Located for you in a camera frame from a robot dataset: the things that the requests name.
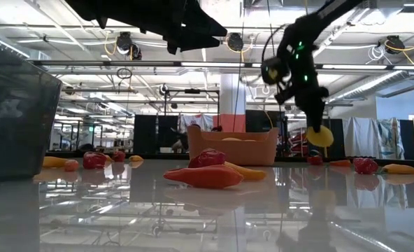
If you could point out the orange sweet potato toy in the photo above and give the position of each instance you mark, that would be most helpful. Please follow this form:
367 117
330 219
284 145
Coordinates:
203 176

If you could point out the black partition panel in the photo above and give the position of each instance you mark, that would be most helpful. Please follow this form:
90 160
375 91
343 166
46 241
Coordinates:
151 134
259 120

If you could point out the grey plastic basket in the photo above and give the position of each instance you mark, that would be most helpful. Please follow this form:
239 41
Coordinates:
18 122

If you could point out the red mini pepper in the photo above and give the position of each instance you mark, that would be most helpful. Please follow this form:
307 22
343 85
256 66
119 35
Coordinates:
340 163

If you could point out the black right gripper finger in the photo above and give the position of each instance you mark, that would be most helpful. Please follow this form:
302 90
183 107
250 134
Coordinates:
314 123

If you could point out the long ceiling strip light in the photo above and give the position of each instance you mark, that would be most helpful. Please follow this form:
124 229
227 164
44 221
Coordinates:
212 64
354 66

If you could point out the yellow lemon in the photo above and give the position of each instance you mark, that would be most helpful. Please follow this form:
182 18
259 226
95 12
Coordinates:
324 138
231 139

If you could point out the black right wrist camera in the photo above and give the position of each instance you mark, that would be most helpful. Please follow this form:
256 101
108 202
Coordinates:
266 68

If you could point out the orange plastic basket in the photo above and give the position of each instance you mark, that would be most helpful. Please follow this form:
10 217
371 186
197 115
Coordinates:
242 152

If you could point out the red strawberry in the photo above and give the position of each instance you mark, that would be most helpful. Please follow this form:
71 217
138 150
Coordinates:
314 160
365 165
119 156
207 158
94 160

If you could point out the orange mini pepper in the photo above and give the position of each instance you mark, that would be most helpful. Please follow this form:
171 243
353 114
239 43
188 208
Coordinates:
71 165

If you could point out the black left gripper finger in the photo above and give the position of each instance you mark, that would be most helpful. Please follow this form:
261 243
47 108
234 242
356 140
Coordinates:
203 24
200 43

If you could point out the white pillar with red band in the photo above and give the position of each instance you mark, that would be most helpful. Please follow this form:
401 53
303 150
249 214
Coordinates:
233 98

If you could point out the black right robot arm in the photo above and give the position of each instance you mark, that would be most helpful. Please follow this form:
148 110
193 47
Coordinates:
308 31

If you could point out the patterned hanging cloth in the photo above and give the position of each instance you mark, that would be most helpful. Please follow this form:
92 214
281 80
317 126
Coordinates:
389 138

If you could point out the black metal rack frame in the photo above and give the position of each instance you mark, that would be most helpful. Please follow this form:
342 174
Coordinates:
192 91

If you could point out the white and red hanging cloth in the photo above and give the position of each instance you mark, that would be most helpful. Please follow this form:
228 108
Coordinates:
198 120

